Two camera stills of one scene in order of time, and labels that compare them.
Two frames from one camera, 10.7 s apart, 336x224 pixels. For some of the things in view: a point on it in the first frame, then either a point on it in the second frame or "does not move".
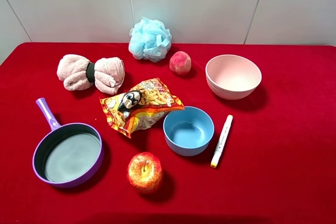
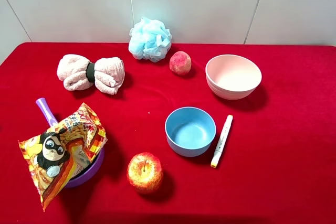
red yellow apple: x=145 y=172 does not move
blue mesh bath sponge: x=149 y=40 does not move
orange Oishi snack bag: x=140 y=107 to x=56 y=157
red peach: x=180 y=63 does not move
